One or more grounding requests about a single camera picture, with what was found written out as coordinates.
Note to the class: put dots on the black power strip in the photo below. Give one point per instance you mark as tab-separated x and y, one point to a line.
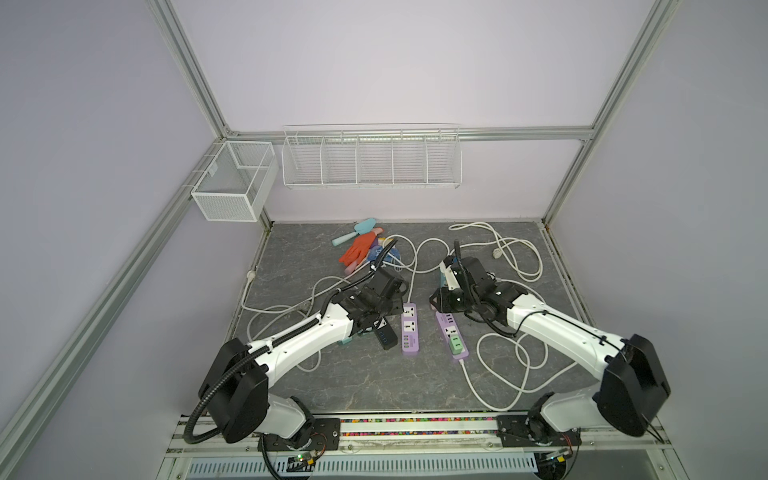
385	334

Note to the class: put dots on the green charger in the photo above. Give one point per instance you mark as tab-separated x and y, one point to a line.
456	344

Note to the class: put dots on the purple power strip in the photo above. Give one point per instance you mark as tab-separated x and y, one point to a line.
410	345
448	326

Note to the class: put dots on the white mesh basket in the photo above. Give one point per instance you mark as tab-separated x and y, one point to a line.
236	183

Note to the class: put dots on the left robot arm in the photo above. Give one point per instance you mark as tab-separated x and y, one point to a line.
235	398

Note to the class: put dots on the teal spatula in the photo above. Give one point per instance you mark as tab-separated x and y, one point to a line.
360	228

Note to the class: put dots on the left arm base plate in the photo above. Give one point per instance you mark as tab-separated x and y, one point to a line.
320	434

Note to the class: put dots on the red rubber glove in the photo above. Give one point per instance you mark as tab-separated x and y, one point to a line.
357	253

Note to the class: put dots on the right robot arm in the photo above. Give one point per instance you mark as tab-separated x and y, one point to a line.
631	386

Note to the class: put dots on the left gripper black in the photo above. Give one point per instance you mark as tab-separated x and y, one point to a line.
397	304

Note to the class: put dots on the white wire basket wide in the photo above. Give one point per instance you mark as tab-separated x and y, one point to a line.
406	155

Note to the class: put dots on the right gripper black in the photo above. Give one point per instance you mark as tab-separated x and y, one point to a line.
442	303

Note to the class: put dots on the aluminium rail front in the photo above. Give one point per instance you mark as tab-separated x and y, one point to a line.
443	432

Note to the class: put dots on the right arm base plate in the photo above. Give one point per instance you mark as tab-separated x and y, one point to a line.
517	430

